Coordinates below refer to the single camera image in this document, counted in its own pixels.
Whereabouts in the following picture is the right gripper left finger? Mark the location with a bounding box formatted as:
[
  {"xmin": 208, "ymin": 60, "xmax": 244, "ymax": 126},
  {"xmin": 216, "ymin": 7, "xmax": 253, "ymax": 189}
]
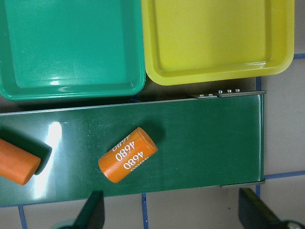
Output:
[{"xmin": 72, "ymin": 191, "xmax": 105, "ymax": 229}]

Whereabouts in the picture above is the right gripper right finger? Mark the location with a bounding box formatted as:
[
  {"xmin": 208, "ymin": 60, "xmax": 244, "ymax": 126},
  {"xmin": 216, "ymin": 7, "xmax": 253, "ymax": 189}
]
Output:
[{"xmin": 238, "ymin": 188, "xmax": 287, "ymax": 229}]

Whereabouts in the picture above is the orange cylinder with 4680 print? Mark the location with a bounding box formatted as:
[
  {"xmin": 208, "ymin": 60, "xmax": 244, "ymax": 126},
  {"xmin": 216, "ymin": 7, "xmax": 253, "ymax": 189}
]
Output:
[{"xmin": 98, "ymin": 127, "xmax": 158, "ymax": 183}]

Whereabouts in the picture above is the plain orange cylinder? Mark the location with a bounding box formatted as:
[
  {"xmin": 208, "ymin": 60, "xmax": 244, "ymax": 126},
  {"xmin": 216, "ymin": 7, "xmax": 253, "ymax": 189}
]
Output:
[{"xmin": 0, "ymin": 139, "xmax": 41, "ymax": 186}]

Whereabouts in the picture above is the green conveyor belt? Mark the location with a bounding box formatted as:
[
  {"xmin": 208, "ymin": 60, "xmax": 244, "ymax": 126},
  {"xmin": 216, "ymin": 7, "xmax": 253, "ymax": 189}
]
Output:
[{"xmin": 0, "ymin": 92, "xmax": 265, "ymax": 206}]

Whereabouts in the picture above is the green plastic tray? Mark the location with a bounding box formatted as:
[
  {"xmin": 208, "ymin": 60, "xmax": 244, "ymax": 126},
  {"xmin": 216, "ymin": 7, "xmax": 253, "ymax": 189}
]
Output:
[{"xmin": 0, "ymin": 0, "xmax": 146, "ymax": 101}]

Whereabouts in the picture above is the yellow plastic tray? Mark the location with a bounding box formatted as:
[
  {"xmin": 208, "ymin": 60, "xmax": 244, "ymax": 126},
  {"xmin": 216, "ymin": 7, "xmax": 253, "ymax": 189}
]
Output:
[{"xmin": 141, "ymin": 0, "xmax": 295, "ymax": 86}]

